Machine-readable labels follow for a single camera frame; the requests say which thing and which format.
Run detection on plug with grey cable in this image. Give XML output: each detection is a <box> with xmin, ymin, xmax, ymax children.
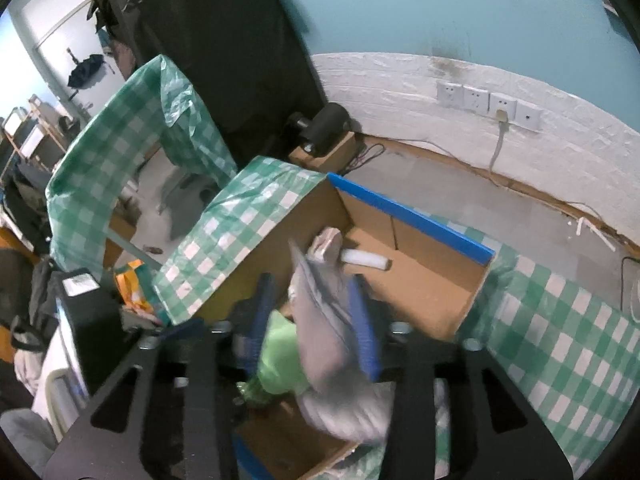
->
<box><xmin>487</xmin><ymin>109</ymin><xmax>512</xmax><ymax>171</ymax></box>

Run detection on green sparkly scrub cloth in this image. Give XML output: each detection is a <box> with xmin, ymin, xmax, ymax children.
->
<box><xmin>235</xmin><ymin>375</ymin><xmax>281</xmax><ymax>408</ymax></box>

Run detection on white trim strip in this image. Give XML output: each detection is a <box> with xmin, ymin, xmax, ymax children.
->
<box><xmin>575</xmin><ymin>217</ymin><xmax>618</xmax><ymax>252</ymax></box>

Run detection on orange bag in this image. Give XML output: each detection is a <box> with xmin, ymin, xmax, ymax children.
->
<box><xmin>114</xmin><ymin>259</ymin><xmax>152</xmax><ymax>311</ymax></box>

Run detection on red and black wires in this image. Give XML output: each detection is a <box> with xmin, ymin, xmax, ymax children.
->
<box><xmin>350</xmin><ymin>142</ymin><xmax>386</xmax><ymax>171</ymax></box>

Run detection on black backpack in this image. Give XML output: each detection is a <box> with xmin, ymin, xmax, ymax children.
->
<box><xmin>0</xmin><ymin>160</ymin><xmax>57</xmax><ymax>261</ymax></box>

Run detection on grey cloth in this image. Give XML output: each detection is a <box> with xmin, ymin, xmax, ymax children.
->
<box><xmin>290</xmin><ymin>245</ymin><xmax>451</xmax><ymax>446</ymax></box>

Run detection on light green towel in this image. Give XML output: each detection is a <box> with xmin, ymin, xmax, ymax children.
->
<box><xmin>257</xmin><ymin>310</ymin><xmax>313</xmax><ymax>396</ymax></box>

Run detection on cardboard box with blue flaps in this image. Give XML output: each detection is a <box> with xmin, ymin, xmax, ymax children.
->
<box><xmin>192</xmin><ymin>172</ymin><xmax>496</xmax><ymax>480</ymax></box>

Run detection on white cylindrical tube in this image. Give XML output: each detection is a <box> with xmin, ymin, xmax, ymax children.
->
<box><xmin>341</xmin><ymin>249</ymin><xmax>391</xmax><ymax>272</ymax></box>

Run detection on black cable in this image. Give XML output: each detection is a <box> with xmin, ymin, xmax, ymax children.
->
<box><xmin>620</xmin><ymin>255</ymin><xmax>640</xmax><ymax>311</ymax></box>

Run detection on green checkered plastic sheet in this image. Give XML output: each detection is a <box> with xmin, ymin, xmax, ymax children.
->
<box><xmin>45</xmin><ymin>55</ymin><xmax>238</xmax><ymax>271</ymax></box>
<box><xmin>152</xmin><ymin>156</ymin><xmax>328</xmax><ymax>326</ymax></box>

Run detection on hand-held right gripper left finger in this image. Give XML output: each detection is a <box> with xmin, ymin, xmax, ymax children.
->
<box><xmin>42</xmin><ymin>274</ymin><xmax>278</xmax><ymax>480</ymax></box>

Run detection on wooden shelf rack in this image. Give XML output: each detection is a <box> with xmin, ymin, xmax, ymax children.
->
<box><xmin>0</xmin><ymin>95</ymin><xmax>81</xmax><ymax>173</ymax></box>

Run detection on beige pink cloth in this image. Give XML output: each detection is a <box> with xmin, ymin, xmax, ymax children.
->
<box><xmin>306</xmin><ymin>227</ymin><xmax>346</xmax><ymax>263</ymax></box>

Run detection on black motor device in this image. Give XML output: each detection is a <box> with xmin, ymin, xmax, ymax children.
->
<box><xmin>287</xmin><ymin>102</ymin><xmax>353</xmax><ymax>157</ymax></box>

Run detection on small cardboard box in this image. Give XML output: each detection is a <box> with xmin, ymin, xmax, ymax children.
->
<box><xmin>289</xmin><ymin>131</ymin><xmax>368</xmax><ymax>176</ymax></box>

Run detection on white wall socket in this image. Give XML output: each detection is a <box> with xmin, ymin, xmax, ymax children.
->
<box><xmin>489</xmin><ymin>92</ymin><xmax>518</xmax><ymax>121</ymax></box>
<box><xmin>462</xmin><ymin>86</ymin><xmax>491</xmax><ymax>112</ymax></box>
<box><xmin>437</xmin><ymin>80</ymin><xmax>464</xmax><ymax>107</ymax></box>
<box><xmin>515</xmin><ymin>101</ymin><xmax>544</xmax><ymax>131</ymax></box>

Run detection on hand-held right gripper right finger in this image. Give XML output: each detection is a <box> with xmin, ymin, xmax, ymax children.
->
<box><xmin>347</xmin><ymin>277</ymin><xmax>573</xmax><ymax>480</ymax></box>

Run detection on green checkered tablecloth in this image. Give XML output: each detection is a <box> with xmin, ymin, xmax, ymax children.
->
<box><xmin>435</xmin><ymin>215</ymin><xmax>631</xmax><ymax>478</ymax></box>

